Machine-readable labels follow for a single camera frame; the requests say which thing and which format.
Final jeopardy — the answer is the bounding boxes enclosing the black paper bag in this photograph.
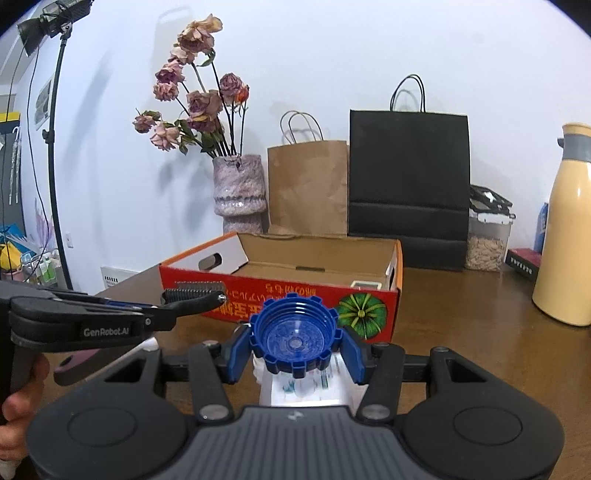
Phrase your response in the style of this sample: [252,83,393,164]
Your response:
[347,74,472,272]

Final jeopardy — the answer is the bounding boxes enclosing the dark red book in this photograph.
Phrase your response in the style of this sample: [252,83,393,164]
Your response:
[504,248,541,278]

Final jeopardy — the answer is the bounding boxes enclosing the pink handled pet comb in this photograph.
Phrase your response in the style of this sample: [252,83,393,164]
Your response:
[53,282,228,386]

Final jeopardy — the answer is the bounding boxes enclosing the brown paper bag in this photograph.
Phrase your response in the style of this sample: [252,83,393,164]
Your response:
[267,111,349,238]

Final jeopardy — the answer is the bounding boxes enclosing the black studio light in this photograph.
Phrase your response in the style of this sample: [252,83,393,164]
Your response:
[17,0,93,56]

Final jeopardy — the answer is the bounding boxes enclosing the red cardboard box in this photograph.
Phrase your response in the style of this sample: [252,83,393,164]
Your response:
[158,232,403,344]

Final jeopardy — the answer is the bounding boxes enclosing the blue ridged bottle cap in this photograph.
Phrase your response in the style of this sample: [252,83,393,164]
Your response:
[249,292,340,380]

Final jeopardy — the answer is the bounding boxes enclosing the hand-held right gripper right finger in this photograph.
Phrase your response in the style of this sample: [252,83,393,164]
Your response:
[339,325,488,423]

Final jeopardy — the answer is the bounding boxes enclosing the wall poster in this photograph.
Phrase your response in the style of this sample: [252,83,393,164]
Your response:
[34,78,52,125]

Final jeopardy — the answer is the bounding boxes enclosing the black light stand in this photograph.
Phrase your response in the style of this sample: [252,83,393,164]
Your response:
[41,23,77,291]

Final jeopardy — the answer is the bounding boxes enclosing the yellow thermos jug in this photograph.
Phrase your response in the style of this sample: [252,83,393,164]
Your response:
[532,122,591,328]

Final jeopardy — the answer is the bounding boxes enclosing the dried pink roses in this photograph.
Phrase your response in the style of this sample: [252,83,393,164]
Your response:
[133,14,250,158]

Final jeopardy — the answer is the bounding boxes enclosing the person's left hand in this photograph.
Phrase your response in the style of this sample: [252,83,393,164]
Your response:
[0,356,50,462]

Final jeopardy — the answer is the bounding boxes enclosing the mottled pink ceramic vase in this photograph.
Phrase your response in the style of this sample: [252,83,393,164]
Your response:
[212,154,269,235]

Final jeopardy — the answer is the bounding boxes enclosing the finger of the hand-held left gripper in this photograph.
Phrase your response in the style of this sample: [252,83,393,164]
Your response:
[0,281,160,311]
[10,298,178,331]

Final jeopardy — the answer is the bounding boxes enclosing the blue drink can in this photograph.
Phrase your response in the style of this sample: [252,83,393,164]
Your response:
[536,203,550,252]

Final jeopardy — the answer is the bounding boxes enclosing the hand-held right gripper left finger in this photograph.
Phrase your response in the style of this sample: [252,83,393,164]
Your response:
[104,325,254,423]

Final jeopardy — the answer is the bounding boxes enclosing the clear plastic food container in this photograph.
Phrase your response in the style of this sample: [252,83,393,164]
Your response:
[465,185,515,273]

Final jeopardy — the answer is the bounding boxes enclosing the wire storage rack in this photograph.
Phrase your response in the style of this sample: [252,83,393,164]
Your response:
[18,249,65,289]

